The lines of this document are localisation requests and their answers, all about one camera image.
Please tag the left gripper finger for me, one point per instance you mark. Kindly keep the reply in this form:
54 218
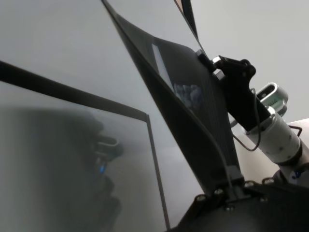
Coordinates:
235 175

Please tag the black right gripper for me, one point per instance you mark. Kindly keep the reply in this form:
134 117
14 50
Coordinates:
239 96

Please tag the black company introduction poster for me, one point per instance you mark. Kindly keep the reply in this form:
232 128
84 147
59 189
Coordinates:
193 108

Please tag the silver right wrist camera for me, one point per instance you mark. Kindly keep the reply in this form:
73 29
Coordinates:
275 96

